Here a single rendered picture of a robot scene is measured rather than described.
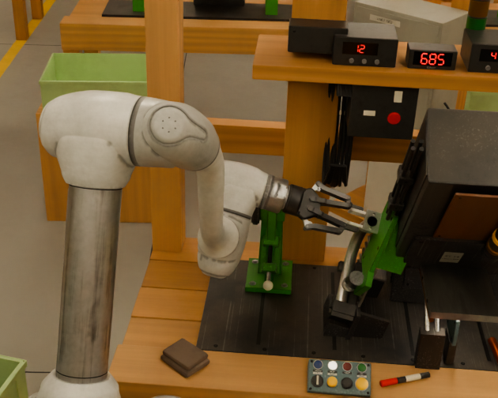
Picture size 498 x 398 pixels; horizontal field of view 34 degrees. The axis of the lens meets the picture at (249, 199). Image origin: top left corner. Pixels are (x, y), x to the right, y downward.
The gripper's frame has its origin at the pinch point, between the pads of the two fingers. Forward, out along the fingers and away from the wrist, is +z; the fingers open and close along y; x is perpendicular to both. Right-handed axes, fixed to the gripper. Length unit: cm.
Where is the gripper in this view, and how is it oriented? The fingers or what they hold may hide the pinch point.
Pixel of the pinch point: (360, 220)
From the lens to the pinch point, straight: 208.7
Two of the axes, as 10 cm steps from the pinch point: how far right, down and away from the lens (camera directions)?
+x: -1.5, 2.4, 9.6
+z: 9.5, 2.9, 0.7
